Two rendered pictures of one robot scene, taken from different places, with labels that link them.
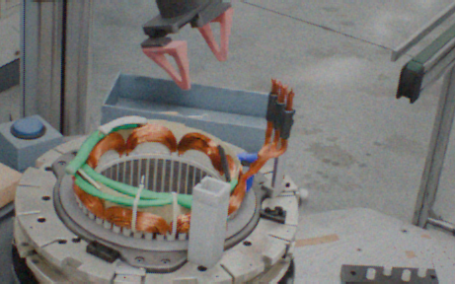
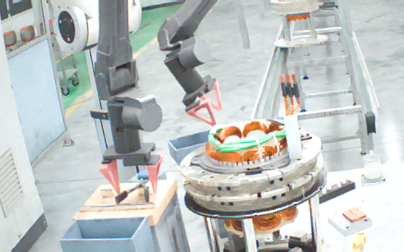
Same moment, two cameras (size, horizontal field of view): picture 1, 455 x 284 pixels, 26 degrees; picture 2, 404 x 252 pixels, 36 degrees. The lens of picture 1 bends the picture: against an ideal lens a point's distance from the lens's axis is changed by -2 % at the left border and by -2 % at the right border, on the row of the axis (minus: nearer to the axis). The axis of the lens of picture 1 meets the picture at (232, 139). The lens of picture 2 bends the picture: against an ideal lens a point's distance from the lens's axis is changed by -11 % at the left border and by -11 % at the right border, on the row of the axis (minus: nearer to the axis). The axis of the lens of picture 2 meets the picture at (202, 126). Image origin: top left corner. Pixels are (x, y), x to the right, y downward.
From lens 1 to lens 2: 69 cm
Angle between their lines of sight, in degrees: 20
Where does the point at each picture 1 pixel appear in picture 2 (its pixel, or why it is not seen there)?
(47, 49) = not seen: hidden behind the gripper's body
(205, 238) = (296, 143)
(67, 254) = (239, 179)
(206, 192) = (291, 119)
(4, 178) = (166, 183)
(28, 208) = (200, 177)
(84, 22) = not seen: hidden behind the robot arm
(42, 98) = (128, 173)
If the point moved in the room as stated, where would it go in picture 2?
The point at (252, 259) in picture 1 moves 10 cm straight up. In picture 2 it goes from (314, 150) to (307, 106)
